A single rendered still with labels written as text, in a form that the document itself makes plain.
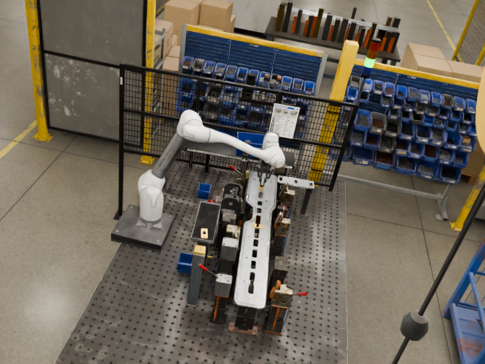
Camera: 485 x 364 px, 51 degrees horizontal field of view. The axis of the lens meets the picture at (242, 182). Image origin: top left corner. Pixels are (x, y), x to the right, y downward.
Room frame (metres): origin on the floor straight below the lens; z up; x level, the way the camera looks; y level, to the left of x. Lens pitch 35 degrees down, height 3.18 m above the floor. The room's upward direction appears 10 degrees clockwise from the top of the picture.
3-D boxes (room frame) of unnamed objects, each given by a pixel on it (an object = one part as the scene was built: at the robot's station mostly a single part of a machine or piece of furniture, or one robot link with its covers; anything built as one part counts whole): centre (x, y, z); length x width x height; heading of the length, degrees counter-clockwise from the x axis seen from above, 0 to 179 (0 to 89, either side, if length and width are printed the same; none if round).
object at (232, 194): (2.76, 0.05, 0.94); 0.18 x 0.13 x 0.49; 1
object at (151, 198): (2.81, 0.61, 0.92); 0.18 x 0.16 x 0.22; 20
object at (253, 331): (2.03, -0.16, 0.84); 0.18 x 0.06 x 0.29; 91
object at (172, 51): (6.14, 1.21, 0.52); 1.21 x 0.81 x 1.05; 1
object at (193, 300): (2.16, 0.18, 0.92); 0.08 x 0.08 x 0.44; 1
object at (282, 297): (2.07, -0.35, 0.88); 0.15 x 0.11 x 0.36; 91
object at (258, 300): (2.64, -0.16, 1.00); 1.38 x 0.22 x 0.02; 1
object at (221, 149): (3.56, 0.06, 1.02); 0.90 x 0.22 x 0.03; 91
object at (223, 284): (2.07, 0.01, 0.88); 0.11 x 0.10 x 0.36; 91
